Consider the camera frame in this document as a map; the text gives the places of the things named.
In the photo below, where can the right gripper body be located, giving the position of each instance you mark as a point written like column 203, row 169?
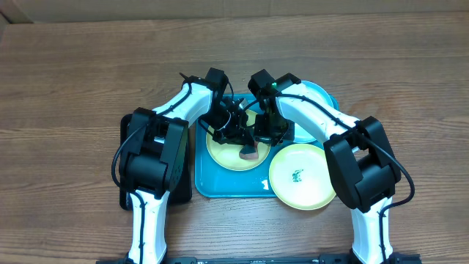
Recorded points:
column 275, row 129

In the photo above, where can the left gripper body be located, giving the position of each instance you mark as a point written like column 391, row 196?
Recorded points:
column 229, row 126

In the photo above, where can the pink and green sponge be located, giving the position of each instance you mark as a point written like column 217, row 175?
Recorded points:
column 249, row 152

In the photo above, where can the yellow-green plate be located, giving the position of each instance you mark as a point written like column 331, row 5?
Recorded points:
column 299, row 177
column 227, row 155

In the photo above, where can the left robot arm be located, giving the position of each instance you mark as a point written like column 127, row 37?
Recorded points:
column 200, row 99

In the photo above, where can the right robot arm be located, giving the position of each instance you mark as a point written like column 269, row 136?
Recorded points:
column 361, row 164

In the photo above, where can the teal plastic tray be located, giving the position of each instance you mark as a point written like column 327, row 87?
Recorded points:
column 214, row 181

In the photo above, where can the black plastic tray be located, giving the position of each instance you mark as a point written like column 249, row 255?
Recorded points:
column 183, row 183

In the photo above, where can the light blue plate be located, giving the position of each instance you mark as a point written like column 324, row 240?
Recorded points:
column 301, row 136

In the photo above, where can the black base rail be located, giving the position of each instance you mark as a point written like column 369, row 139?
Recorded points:
column 395, row 258

